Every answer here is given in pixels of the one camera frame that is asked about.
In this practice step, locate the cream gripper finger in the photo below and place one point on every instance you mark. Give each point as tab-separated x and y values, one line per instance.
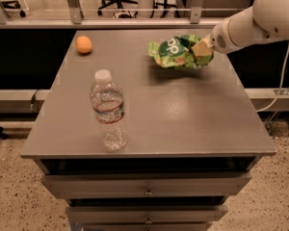
203	48

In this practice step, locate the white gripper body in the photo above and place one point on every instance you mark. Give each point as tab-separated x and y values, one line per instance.
219	39

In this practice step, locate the green rice chip bag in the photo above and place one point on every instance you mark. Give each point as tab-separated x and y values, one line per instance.
177	53

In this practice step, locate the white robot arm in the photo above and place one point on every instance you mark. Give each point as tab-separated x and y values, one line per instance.
266	21

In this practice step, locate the clear plastic water bottle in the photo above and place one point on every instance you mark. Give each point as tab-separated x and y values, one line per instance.
108	107

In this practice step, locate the grey drawer cabinet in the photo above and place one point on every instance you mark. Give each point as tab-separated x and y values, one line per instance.
179	122

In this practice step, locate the orange fruit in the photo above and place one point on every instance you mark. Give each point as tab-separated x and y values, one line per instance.
83	45

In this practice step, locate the upper grey drawer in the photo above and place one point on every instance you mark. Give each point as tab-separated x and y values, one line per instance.
137	186

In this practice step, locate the grey drawer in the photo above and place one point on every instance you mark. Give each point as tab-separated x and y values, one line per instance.
137	186
146	214

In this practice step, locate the lower grey drawer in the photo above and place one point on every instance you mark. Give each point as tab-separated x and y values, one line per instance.
146	214

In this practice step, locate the metal railing frame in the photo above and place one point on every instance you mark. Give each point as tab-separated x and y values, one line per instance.
97	14

